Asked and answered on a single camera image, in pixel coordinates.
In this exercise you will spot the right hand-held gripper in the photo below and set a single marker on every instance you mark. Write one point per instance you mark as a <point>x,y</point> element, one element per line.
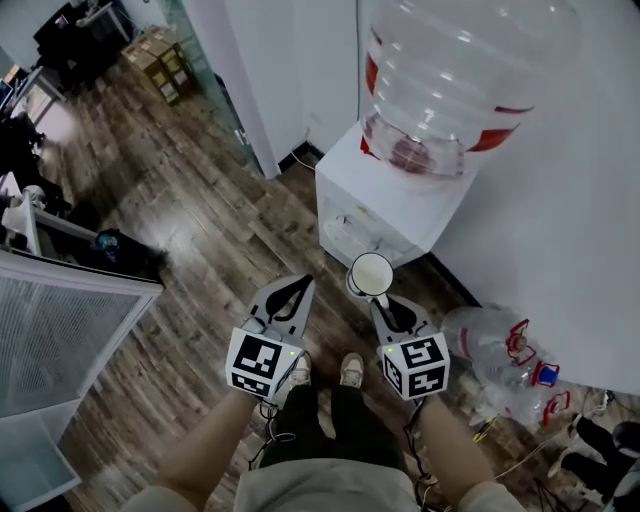
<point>417,365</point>

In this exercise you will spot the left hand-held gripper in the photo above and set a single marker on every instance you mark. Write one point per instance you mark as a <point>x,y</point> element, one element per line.
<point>255,360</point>

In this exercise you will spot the white cup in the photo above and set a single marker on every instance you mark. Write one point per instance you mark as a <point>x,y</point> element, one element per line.
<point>370,275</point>

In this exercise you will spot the white water dispenser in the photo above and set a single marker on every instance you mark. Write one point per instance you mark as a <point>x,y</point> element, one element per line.
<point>360,195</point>

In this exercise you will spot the person's right forearm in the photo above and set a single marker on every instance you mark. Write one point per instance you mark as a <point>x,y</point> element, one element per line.
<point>455,450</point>

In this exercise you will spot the person's left forearm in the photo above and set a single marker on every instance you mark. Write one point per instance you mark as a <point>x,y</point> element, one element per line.
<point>210,445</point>

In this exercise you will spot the clear large water jug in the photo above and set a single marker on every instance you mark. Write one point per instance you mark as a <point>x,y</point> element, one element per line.
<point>450,75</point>

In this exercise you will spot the person's left shoe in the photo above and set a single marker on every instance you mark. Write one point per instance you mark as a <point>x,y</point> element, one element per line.
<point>300,372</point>

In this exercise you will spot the person's shoe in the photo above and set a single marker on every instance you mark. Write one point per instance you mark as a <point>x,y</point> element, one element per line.
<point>300,372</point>
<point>351,370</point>

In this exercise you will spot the person's right shoe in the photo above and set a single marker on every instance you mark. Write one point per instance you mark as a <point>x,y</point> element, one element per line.
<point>351,370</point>

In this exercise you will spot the person's dark trousers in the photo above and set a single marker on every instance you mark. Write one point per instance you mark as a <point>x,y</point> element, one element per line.
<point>330,430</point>

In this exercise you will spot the empty bottle with blue cap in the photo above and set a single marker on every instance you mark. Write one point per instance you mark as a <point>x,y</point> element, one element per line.
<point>520,375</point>

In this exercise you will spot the yellow black tool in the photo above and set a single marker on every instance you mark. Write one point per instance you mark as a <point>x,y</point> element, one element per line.
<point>485,430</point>

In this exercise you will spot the black trash bin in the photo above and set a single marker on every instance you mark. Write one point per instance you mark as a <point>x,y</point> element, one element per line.
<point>125,255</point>

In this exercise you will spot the person's beige shirt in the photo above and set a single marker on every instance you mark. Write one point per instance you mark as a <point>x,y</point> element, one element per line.
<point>325,487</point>

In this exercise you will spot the black tripod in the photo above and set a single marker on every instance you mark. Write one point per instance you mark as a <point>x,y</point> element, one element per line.
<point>560,495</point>

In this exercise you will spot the frosted glass door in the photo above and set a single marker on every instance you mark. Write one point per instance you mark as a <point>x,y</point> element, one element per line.
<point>210,70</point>

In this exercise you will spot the dark cardboard box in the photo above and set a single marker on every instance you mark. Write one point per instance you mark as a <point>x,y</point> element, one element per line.
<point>170,75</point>

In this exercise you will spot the light cardboard box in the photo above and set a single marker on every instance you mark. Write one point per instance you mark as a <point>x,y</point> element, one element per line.
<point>142,47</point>

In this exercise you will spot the small white desk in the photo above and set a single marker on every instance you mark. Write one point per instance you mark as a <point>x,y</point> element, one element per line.
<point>37,87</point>

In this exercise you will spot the black office chair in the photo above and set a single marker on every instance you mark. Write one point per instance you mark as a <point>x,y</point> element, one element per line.
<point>70,55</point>

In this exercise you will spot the black monitor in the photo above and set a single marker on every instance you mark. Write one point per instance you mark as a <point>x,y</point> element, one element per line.
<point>55,27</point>

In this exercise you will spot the glass partition with white frame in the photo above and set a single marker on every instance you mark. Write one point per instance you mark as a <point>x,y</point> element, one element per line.
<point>55,340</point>

